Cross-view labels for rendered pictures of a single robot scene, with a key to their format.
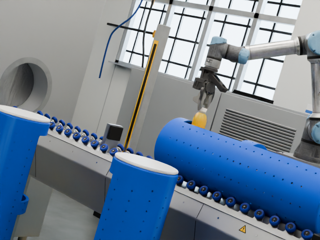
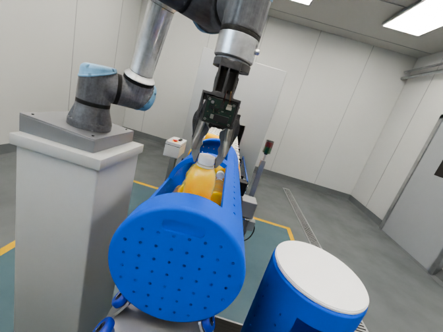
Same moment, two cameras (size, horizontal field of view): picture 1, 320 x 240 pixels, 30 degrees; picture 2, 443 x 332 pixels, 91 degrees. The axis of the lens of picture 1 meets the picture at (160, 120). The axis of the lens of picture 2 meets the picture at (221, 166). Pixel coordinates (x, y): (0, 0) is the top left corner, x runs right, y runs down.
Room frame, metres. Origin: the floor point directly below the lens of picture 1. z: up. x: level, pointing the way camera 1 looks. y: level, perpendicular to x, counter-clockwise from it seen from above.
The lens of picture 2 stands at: (3.16, 0.19, 1.43)
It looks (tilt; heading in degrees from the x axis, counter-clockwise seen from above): 16 degrees down; 229
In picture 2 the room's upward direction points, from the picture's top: 16 degrees clockwise
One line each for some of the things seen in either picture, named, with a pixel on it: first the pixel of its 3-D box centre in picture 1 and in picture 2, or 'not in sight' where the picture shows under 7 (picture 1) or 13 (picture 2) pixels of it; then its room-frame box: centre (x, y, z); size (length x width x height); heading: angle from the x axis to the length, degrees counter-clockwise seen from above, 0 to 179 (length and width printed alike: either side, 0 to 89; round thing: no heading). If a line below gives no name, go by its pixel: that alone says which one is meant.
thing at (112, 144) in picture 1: (112, 138); not in sight; (3.21, 0.22, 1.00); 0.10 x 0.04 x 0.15; 140
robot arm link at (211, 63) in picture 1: (212, 64); (236, 51); (2.89, -0.16, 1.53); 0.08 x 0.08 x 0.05
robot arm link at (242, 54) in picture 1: (236, 54); (210, 7); (2.91, -0.27, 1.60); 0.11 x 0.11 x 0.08; 89
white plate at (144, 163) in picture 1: (146, 163); (318, 271); (2.49, 0.00, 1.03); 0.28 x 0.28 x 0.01
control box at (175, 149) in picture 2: not in sight; (175, 147); (2.45, -1.15, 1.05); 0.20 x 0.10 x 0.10; 50
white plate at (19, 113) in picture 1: (22, 114); not in sight; (2.94, 0.66, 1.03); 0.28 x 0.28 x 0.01
